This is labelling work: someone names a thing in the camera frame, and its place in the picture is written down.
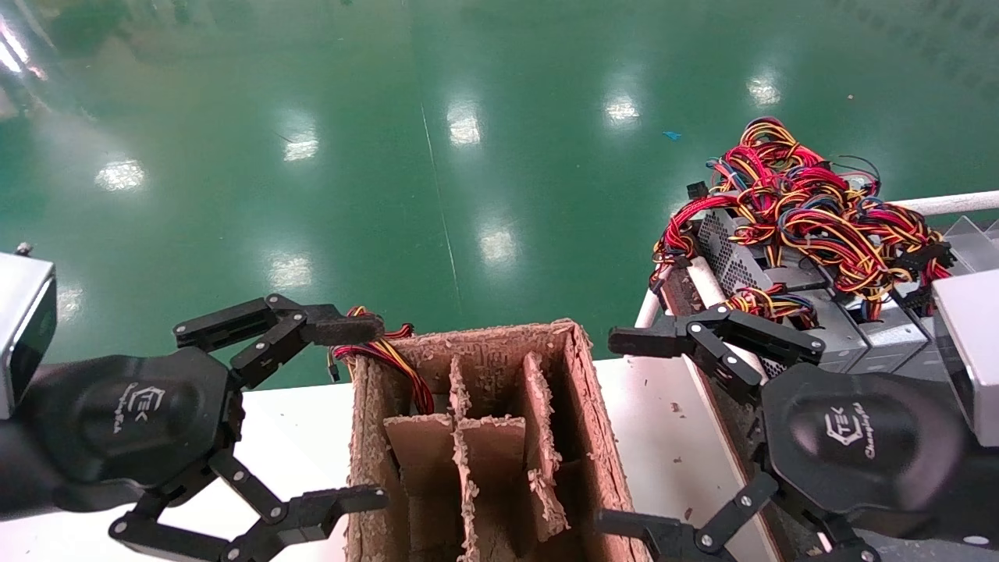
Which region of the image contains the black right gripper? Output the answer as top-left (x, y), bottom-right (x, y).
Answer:
top-left (595, 303), bottom-right (976, 562)

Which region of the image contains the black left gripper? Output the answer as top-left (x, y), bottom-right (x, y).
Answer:
top-left (20, 294), bottom-right (389, 562)

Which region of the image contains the worn brown cardboard box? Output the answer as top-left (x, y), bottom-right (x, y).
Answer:
top-left (346, 318), bottom-right (650, 562)

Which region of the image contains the white pipe leg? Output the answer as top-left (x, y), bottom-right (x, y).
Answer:
top-left (634, 289), bottom-right (664, 329)

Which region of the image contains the grey metal power supply unit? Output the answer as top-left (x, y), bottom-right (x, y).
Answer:
top-left (761, 301), bottom-right (869, 375)
top-left (855, 308), bottom-right (949, 383)
top-left (697, 207), bottom-right (773, 291)
top-left (734, 250), bottom-right (830, 313)

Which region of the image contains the cardboard divider insert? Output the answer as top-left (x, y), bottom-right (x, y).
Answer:
top-left (384, 351), bottom-right (571, 562)

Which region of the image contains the clear acrylic compartment organizer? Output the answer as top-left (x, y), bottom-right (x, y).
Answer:
top-left (940, 215), bottom-right (999, 274)

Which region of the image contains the red yellow boxed wire bundle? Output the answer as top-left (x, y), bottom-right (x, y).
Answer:
top-left (328, 304), bottom-right (436, 416)

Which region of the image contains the long white pipe rail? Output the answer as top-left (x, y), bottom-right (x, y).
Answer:
top-left (685, 256), bottom-right (770, 383)

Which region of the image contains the tied red yellow wire bundle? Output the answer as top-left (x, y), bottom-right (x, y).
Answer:
top-left (722, 283), bottom-right (820, 329)

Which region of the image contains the red yellow black wire tangle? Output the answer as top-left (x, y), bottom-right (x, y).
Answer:
top-left (649, 116), bottom-right (955, 317)

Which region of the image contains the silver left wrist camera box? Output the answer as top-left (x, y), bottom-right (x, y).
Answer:
top-left (0, 242), bottom-right (58, 422)

